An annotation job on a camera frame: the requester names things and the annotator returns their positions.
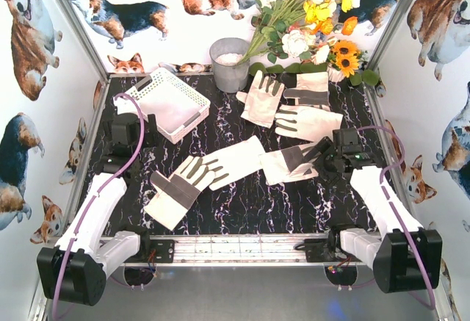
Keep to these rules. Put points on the white grey glove back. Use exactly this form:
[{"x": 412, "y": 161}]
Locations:
[{"x": 311, "y": 90}]

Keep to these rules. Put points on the white glove grey palm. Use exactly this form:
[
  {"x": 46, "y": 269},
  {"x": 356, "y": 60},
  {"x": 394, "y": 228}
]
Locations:
[
  {"x": 288, "y": 165},
  {"x": 176, "y": 194}
]

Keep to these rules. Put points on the white glove back right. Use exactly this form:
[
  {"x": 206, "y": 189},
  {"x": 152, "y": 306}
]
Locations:
[{"x": 306, "y": 123}]

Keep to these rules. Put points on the white plastic storage basket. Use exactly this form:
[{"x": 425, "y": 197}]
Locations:
[{"x": 176, "y": 107}]

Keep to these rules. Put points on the black base bracket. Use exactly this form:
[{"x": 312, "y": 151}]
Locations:
[
  {"x": 159, "y": 251},
  {"x": 316, "y": 250}
]

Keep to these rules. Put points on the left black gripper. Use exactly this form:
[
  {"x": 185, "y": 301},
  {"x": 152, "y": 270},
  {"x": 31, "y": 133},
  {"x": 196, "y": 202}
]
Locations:
[{"x": 147, "y": 130}]

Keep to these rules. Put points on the white glove long cuff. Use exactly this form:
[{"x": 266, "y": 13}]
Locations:
[{"x": 234, "y": 162}]

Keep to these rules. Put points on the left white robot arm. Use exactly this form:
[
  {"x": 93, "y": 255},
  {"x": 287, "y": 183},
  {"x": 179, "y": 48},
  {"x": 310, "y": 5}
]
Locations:
[{"x": 76, "y": 269}]

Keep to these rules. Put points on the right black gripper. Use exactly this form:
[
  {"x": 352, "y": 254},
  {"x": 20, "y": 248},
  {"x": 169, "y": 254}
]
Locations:
[{"x": 324, "y": 150}]

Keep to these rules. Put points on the left black base bracket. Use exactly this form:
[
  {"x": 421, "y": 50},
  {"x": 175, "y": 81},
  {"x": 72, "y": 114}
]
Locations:
[{"x": 159, "y": 251}]

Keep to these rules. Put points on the white glove back left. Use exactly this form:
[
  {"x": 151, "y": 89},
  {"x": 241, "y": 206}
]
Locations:
[{"x": 262, "y": 100}]

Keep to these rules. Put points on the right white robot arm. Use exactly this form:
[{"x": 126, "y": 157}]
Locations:
[{"x": 405, "y": 257}]

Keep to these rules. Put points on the grey metal bucket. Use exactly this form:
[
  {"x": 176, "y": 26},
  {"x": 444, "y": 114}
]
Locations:
[{"x": 230, "y": 72}]

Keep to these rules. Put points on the artificial flower bouquet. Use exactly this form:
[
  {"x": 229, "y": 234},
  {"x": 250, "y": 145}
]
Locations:
[{"x": 316, "y": 32}]

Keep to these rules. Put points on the right black base bracket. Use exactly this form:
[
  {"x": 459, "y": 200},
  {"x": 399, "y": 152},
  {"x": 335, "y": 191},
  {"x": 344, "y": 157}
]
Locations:
[{"x": 316, "y": 250}]

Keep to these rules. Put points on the aluminium front rail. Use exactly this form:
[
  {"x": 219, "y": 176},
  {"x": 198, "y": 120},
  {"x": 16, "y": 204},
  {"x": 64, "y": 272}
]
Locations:
[{"x": 249, "y": 250}]

